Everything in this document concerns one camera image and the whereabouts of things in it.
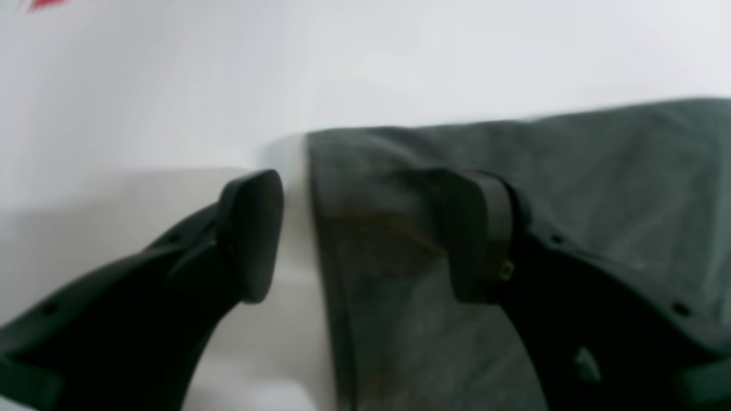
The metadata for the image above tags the dark grey t-shirt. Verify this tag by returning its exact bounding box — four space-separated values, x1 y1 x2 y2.
307 99 729 410

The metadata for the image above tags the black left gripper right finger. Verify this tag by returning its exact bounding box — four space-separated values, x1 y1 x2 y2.
437 170 730 410

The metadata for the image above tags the red tape marking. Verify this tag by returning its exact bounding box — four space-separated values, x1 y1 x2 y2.
29 0 66 11

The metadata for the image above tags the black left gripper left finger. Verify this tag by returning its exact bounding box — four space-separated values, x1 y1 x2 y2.
1 170 284 410

